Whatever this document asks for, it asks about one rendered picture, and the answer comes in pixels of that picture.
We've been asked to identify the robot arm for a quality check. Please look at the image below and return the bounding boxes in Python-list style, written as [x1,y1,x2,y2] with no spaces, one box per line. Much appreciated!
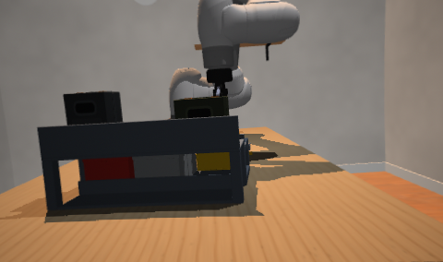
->
[169,0,300,119]

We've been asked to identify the yellow bin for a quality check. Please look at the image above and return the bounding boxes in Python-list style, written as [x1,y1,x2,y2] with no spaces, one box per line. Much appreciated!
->
[197,152,231,171]

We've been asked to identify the dark grey shelf rack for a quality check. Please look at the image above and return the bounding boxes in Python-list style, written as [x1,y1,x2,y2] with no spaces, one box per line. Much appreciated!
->
[37,115,251,210]

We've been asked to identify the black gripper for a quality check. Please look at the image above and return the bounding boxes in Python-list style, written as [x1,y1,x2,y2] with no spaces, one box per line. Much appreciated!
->
[206,68,233,96]

